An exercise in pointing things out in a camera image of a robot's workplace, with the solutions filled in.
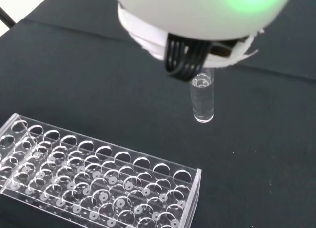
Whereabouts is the clear plastic test tube rack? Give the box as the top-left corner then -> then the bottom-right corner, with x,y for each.
0,112 -> 202,228

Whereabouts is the black table cloth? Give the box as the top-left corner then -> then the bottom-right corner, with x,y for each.
0,0 -> 316,228

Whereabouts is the black cable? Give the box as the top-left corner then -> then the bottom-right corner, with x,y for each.
0,6 -> 16,27

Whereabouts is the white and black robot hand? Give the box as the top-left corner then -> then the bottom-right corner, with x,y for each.
111,0 -> 296,82

